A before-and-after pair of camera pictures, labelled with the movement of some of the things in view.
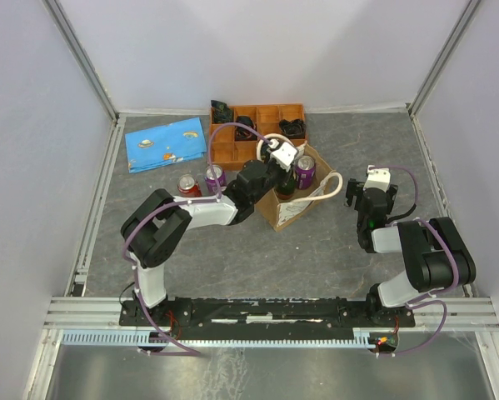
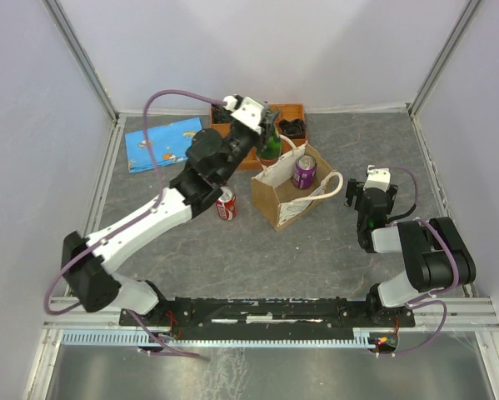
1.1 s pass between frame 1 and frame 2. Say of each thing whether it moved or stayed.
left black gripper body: moved
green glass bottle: moved
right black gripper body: stayed
